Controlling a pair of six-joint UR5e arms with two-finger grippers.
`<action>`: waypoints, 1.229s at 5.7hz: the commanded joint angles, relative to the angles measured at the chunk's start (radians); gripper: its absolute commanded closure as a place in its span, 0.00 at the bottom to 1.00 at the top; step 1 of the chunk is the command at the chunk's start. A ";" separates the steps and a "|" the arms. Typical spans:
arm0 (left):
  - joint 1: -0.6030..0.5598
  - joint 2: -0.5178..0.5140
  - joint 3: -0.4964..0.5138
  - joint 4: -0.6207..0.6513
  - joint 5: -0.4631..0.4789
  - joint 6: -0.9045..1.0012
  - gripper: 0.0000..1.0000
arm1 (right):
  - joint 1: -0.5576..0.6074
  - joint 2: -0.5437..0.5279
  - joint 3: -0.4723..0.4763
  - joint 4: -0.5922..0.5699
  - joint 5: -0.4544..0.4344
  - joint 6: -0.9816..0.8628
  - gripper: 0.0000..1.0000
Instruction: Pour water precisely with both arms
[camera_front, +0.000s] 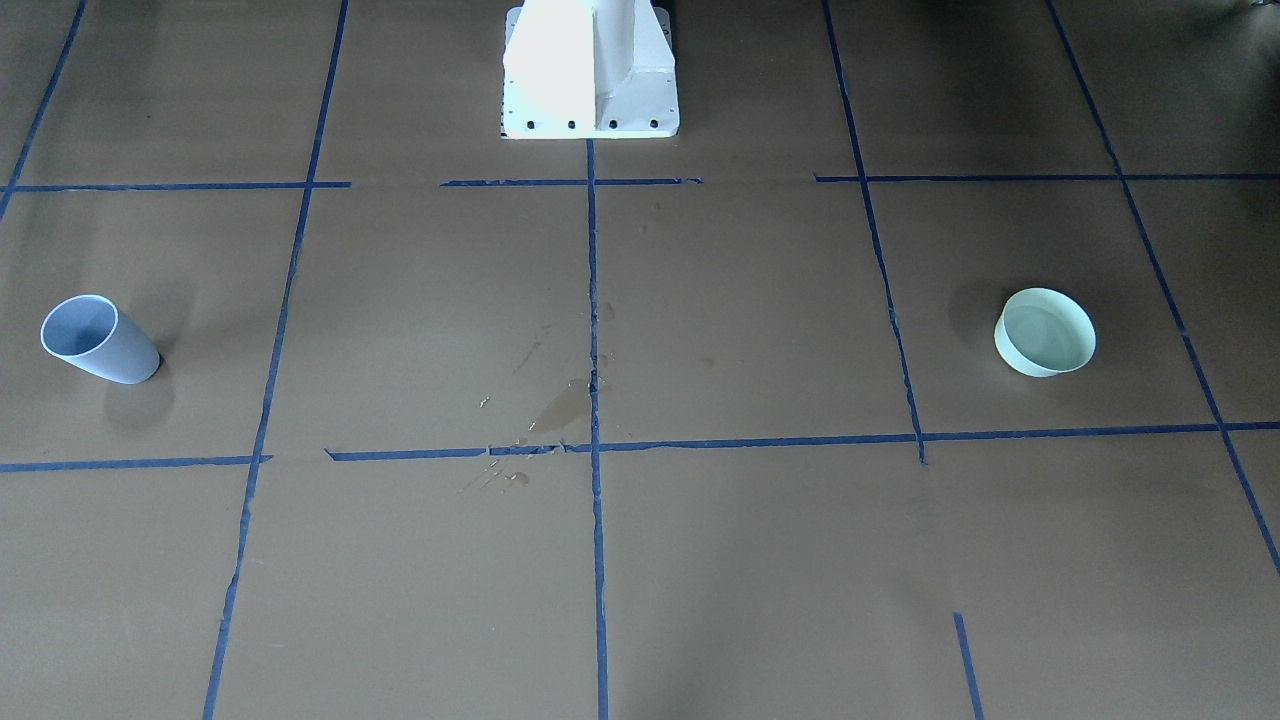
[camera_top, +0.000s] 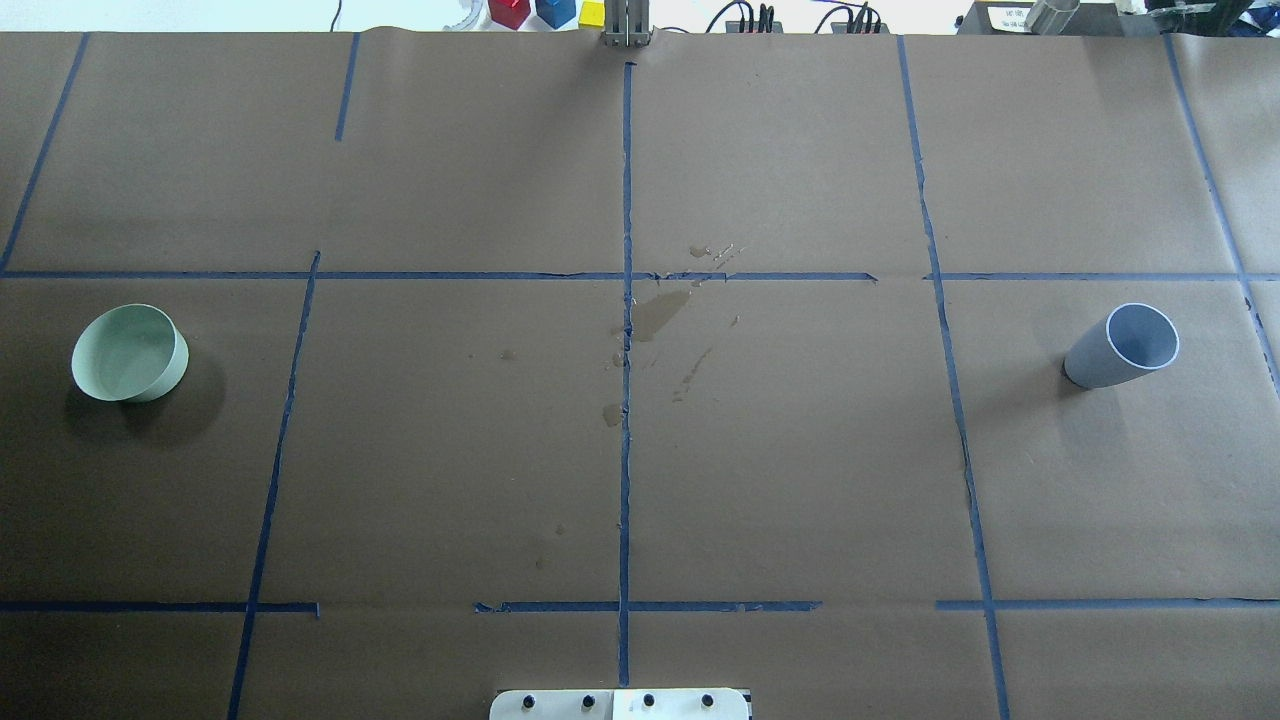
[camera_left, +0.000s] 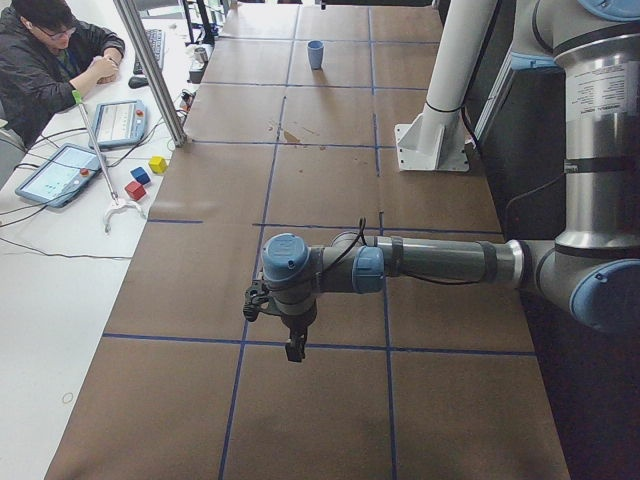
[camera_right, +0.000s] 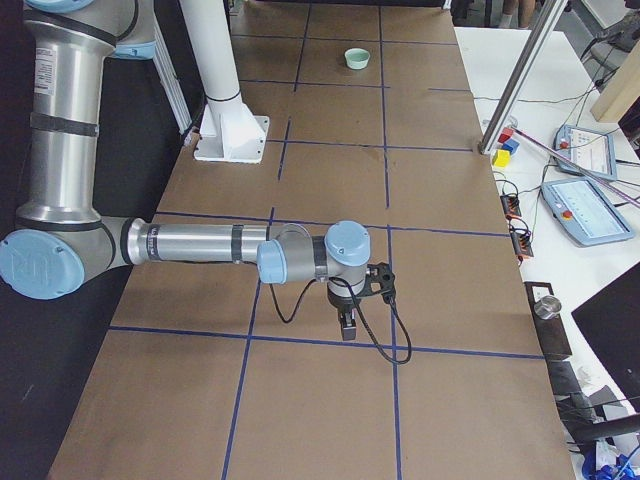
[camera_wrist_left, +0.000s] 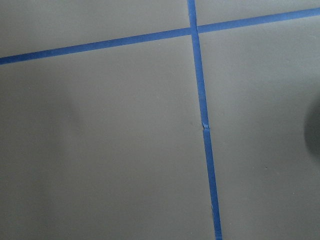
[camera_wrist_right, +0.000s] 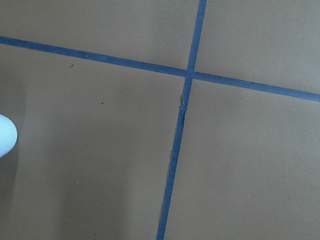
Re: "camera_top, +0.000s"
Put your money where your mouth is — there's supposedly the blue-grey plastic cup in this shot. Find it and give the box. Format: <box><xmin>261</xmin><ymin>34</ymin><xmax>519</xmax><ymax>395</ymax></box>
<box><xmin>1062</xmin><ymin>302</ymin><xmax>1181</xmax><ymax>389</ymax></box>

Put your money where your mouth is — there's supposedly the mint green bowl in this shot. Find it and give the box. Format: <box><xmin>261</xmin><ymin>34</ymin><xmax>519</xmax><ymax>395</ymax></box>
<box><xmin>70</xmin><ymin>304</ymin><xmax>189</xmax><ymax>404</ymax></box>

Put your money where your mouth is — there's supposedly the brown paper table cover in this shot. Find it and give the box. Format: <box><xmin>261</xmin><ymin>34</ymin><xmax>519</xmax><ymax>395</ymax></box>
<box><xmin>3</xmin><ymin>28</ymin><xmax>1277</xmax><ymax>719</ymax></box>

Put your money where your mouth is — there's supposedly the orange black power strip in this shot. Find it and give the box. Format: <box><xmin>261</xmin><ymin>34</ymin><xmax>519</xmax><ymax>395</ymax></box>
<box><xmin>714</xmin><ymin>1</ymin><xmax>785</xmax><ymax>35</ymax></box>

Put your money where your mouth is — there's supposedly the yellow cube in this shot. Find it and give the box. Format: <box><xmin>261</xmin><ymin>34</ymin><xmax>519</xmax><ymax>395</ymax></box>
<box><xmin>579</xmin><ymin>0</ymin><xmax>605</xmax><ymax>29</ymax></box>

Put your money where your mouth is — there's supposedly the blue cube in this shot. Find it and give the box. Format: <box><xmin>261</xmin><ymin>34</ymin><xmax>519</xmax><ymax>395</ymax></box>
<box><xmin>534</xmin><ymin>0</ymin><xmax>579</xmax><ymax>29</ymax></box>

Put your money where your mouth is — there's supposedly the steel cylinder weight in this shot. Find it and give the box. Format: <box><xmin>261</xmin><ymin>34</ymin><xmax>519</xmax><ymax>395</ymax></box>
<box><xmin>1024</xmin><ymin>0</ymin><xmax>1082</xmax><ymax>36</ymax></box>

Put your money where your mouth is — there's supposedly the aluminium frame post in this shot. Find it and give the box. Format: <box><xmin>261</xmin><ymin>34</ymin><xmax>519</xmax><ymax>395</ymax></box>
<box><xmin>602</xmin><ymin>0</ymin><xmax>653</xmax><ymax>47</ymax></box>

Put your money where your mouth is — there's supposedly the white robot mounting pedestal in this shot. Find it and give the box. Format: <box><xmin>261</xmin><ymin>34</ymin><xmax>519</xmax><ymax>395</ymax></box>
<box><xmin>489</xmin><ymin>687</ymin><xmax>753</xmax><ymax>719</ymax></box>

